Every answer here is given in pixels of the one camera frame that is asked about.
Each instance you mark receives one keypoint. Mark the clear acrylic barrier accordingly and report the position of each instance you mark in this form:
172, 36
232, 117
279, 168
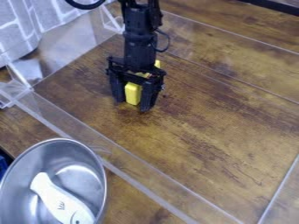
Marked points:
211, 156

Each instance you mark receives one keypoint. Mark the yellow butter block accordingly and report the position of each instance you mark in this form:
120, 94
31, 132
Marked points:
133, 89

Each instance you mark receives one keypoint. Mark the white wooden fish toy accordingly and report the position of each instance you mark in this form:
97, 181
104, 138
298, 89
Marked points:
67, 209

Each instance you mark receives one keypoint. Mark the grey brick pattern cloth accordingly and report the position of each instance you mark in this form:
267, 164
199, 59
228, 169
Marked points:
25, 19

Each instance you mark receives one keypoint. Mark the blue object at edge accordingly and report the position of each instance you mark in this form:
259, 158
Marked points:
3, 166

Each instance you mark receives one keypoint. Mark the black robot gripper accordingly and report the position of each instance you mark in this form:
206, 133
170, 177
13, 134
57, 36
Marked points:
136, 67

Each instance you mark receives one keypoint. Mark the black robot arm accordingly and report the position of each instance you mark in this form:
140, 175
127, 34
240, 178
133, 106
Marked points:
143, 17

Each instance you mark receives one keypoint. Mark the silver metal bowl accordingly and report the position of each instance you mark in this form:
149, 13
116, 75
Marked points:
75, 170

